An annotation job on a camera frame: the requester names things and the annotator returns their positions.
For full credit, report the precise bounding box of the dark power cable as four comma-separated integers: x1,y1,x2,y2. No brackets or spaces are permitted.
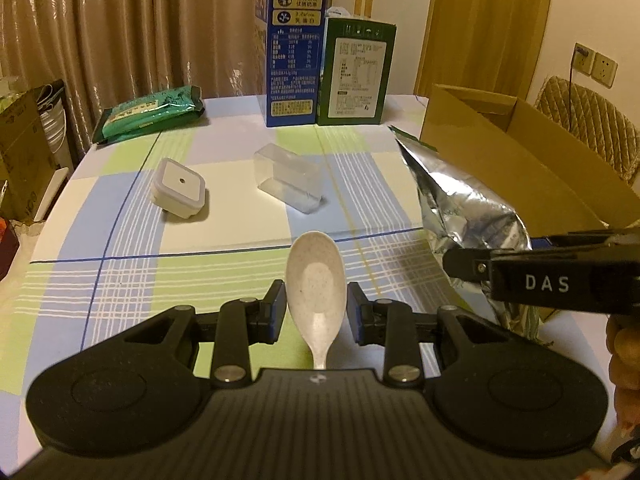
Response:
564,47,587,131

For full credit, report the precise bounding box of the brown wooden door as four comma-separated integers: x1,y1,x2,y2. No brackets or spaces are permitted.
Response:
420,0,556,103

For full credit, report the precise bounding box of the green carton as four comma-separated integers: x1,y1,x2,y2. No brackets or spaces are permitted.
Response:
316,16,398,126

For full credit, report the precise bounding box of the wall socket with plug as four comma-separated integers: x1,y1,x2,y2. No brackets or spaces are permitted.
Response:
571,42,596,73

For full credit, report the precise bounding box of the clear plastic box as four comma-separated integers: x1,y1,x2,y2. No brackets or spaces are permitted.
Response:
252,142,323,213

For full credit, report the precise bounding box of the person's right hand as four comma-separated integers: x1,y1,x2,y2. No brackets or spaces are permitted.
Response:
606,314,640,441

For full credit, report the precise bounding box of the dark printed cardboard carton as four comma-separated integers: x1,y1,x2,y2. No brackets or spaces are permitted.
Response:
0,80,76,221

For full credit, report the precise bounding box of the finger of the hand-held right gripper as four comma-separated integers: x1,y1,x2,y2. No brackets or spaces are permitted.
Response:
442,245,493,282
530,228,628,250

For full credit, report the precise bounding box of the beige curtain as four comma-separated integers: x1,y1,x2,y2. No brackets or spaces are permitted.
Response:
0,0,361,161

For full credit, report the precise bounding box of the blue milk carton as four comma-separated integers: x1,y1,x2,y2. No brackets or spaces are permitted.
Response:
255,0,328,128

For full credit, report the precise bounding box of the quilted beige chair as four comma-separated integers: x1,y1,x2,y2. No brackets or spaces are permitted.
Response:
534,76,640,186

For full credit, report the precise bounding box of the checked tablecloth desktop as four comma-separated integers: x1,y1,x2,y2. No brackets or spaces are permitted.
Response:
0,94,616,461

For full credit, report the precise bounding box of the small white lidded container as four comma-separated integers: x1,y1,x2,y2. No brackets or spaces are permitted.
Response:
151,157,207,219

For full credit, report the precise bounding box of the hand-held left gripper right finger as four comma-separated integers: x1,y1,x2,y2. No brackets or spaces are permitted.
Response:
346,281,506,388

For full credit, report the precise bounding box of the white striped bag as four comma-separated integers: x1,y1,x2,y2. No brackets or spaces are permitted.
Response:
37,85,68,156

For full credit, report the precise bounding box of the beige speckled spoon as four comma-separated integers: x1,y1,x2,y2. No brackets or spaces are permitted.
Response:
285,230,347,370

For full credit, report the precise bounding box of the green wipes packet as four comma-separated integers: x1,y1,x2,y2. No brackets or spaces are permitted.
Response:
92,85,206,145

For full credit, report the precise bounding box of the silver foil bag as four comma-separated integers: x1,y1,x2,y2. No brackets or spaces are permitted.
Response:
390,125,556,346

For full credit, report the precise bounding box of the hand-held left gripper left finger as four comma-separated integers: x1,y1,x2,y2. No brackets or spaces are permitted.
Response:
122,280,287,388

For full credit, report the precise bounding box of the empty wall socket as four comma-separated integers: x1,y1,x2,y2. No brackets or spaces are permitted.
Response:
591,51,618,88

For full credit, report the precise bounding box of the brown cardboard box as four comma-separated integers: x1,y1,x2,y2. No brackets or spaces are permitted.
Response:
419,83,640,241

